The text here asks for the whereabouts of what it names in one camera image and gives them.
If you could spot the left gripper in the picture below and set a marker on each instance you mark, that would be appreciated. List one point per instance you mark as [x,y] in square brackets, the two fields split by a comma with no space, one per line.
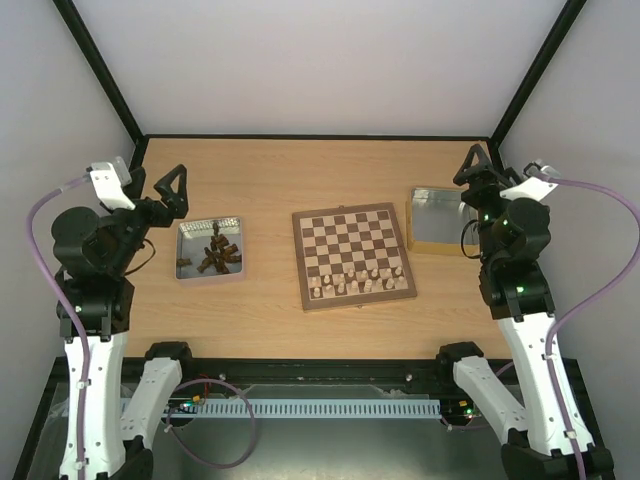
[177,206]

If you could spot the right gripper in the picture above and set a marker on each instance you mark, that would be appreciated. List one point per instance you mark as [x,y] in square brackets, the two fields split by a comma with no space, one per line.
[480,185]

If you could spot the dark tall chess piece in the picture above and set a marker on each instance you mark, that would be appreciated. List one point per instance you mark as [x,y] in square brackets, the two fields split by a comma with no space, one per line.
[219,242]

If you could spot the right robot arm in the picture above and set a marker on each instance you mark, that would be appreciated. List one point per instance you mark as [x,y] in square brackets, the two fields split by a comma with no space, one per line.
[542,434]

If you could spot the wooden chess board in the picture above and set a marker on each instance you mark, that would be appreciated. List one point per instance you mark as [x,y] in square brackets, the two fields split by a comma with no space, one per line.
[361,237]

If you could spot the right metal tin tray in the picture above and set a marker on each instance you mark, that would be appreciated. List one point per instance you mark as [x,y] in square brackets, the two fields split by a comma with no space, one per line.
[438,222]

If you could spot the metal tin tray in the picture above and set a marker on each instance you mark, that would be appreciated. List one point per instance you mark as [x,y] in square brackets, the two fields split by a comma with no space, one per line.
[438,222]
[193,242]

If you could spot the left metal tin tray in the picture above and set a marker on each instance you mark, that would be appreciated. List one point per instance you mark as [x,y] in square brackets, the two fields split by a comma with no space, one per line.
[193,242]

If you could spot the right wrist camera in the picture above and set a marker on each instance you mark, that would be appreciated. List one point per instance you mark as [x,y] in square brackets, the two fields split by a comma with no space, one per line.
[540,169]

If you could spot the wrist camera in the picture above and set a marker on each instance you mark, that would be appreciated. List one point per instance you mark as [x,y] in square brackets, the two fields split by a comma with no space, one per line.
[114,170]
[540,169]

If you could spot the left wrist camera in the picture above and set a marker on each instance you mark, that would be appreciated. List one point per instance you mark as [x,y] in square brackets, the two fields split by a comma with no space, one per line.
[114,170]

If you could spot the light blue cable duct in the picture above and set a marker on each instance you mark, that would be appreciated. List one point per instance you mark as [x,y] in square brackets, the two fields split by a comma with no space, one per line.
[422,409]

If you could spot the black frame base rail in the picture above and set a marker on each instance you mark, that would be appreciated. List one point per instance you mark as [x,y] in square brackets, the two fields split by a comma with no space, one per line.
[424,376]

